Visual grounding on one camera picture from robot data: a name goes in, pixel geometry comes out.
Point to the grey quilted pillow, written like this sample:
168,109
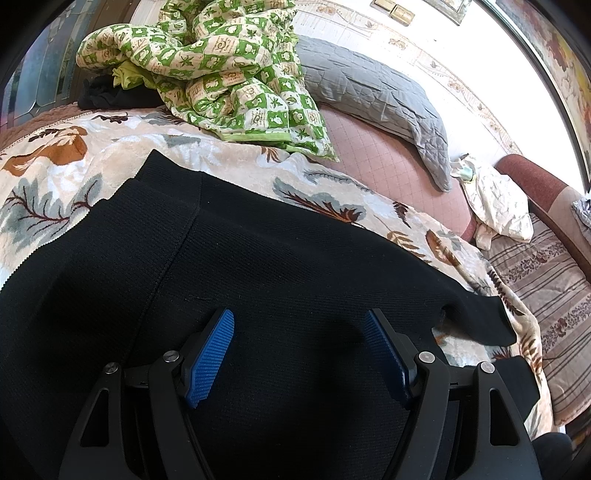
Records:
377,94

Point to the grey crumpled garment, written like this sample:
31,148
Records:
582,210

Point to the small gold framed picture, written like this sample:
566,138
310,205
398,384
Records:
455,10

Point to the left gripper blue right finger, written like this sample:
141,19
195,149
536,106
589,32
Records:
464,422

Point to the beige wall switch plate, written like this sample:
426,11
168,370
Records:
395,11

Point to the black pants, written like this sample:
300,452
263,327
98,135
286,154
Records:
297,396

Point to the framed horse painting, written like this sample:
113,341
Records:
559,66

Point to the leaf pattern beige blanket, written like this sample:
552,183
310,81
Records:
57,166

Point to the brown wooden glass door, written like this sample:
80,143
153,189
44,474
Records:
47,76

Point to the green white patterned quilt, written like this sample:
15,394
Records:
228,67

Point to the small green bottle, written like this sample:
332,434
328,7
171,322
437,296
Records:
463,170

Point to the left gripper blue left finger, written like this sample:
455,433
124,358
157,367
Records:
176,382

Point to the pink mattress sheet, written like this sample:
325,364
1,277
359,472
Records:
392,167

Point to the red brown headboard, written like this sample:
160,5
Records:
550,200

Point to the cream crumpled cloth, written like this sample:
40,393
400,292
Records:
499,204

